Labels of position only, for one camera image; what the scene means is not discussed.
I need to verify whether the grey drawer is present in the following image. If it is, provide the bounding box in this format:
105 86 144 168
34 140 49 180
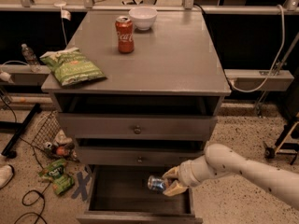
58 113 217 141
76 138 206 166
77 166 203 224

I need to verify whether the blue silver redbull can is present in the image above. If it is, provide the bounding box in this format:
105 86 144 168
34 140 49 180
148 175 166 192

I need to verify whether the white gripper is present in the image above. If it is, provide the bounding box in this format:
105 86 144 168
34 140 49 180
163 161 200 197

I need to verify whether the grey bench right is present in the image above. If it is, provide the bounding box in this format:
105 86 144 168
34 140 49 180
224 69 294 92

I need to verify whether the white shoe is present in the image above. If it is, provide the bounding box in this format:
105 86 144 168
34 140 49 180
0 164 15 189

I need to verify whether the black wheeled cart base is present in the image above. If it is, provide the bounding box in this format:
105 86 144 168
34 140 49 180
263 114 299 165

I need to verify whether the white cable right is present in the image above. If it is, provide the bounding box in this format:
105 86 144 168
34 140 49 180
228 4 286 94

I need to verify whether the green snack bag on floor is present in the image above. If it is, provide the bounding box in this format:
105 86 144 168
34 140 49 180
39 159 75 195

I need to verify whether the middle grey drawer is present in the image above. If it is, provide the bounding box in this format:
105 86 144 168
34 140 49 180
76 138 206 166

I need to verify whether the bottom grey drawer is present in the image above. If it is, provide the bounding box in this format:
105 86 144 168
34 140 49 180
77 166 203 224

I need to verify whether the white desk lamp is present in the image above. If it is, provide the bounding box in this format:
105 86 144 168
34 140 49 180
54 0 71 45

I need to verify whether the black cable on floor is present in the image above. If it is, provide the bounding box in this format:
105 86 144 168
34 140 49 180
0 95 52 224

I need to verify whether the grey bench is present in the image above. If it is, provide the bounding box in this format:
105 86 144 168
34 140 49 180
0 64 50 86
224 69 294 92

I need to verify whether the top grey drawer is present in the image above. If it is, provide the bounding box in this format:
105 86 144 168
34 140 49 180
58 113 217 141

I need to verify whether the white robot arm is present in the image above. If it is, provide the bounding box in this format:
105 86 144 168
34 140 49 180
163 144 299 210

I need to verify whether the grey drawer cabinet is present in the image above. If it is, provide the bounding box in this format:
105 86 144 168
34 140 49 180
41 10 232 224

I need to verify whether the green chips bag on cabinet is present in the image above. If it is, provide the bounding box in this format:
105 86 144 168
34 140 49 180
40 48 105 86

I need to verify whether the red coca-cola can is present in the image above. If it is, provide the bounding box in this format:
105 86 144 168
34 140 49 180
115 16 135 53

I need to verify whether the grey bench left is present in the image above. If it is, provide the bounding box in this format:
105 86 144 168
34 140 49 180
0 64 50 86

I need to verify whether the wire basket with trash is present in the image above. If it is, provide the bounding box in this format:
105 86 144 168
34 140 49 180
32 111 78 161

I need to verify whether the white bowl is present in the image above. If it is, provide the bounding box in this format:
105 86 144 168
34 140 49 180
129 7 158 31

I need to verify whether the clear plastic water bottle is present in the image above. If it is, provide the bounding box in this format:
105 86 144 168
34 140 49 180
21 44 40 73

